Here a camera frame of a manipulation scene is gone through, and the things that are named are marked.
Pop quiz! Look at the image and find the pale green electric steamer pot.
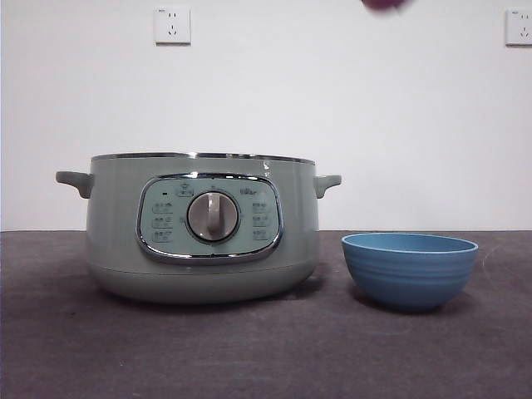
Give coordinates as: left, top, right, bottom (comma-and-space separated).
55, 152, 342, 307

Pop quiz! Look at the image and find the blue ribbed bowl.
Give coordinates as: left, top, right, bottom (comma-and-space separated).
341, 232, 480, 313

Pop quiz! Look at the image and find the white wall socket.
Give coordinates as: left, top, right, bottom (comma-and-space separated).
155, 7, 192, 46
505, 8, 532, 47

